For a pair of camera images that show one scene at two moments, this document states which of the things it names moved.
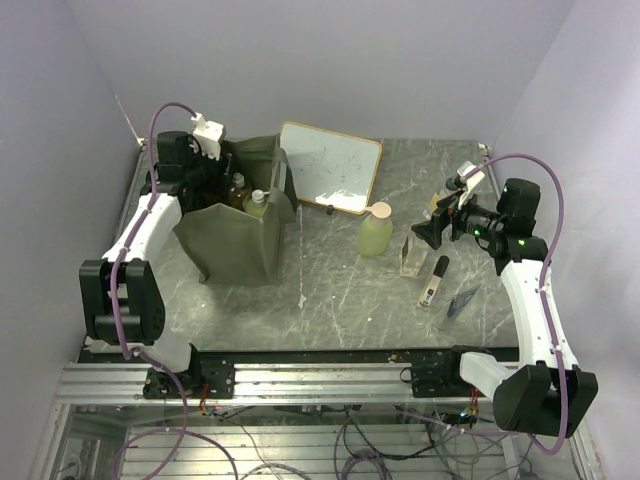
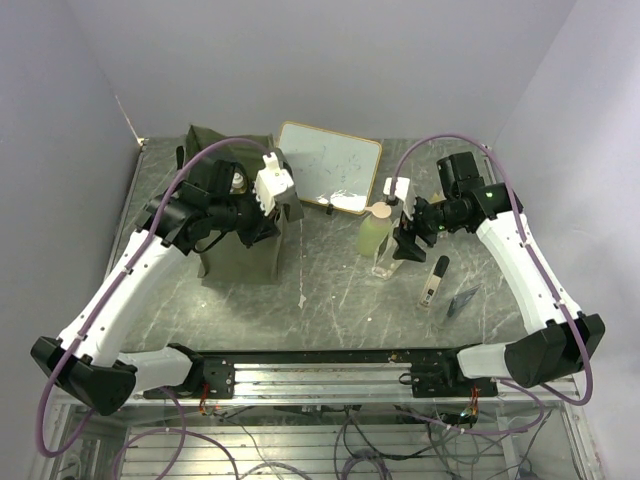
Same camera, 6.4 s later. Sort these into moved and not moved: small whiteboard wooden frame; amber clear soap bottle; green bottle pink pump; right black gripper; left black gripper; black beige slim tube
Moved: right black gripper; left black gripper
Not moved: black beige slim tube; green bottle pink pump; amber clear soap bottle; small whiteboard wooden frame
